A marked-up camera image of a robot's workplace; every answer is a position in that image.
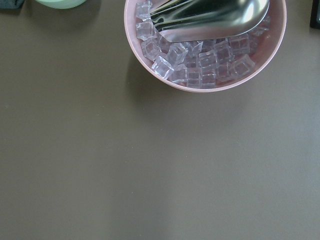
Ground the steel ice scoop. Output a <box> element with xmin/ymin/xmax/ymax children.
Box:
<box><xmin>150</xmin><ymin>0</ymin><xmax>270</xmax><ymax>43</ymax></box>

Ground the pink bowl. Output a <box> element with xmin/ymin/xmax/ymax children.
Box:
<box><xmin>123</xmin><ymin>0</ymin><xmax>287</xmax><ymax>93</ymax></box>

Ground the clear ice cubes pile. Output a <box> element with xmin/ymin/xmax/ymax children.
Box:
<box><xmin>135</xmin><ymin>0</ymin><xmax>270</xmax><ymax>89</ymax></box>

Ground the grey folded cloth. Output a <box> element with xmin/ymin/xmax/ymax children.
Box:
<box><xmin>0</xmin><ymin>0</ymin><xmax>25</xmax><ymax>10</ymax></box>

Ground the mint green bowl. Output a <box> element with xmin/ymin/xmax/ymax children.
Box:
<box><xmin>36</xmin><ymin>0</ymin><xmax>86</xmax><ymax>10</ymax></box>

